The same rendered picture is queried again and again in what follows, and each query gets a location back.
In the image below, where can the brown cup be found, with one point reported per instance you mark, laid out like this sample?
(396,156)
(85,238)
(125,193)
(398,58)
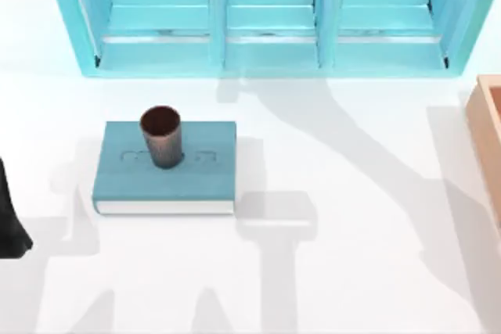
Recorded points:
(161,140)

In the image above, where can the salmon-coloured box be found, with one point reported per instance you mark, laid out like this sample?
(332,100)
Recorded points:
(487,142)

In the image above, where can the light blue rack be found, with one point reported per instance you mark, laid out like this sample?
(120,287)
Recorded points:
(270,17)

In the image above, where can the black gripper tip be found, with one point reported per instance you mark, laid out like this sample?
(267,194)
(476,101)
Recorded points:
(11,228)

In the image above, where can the teal blue book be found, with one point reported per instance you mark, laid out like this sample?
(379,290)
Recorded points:
(164,181)

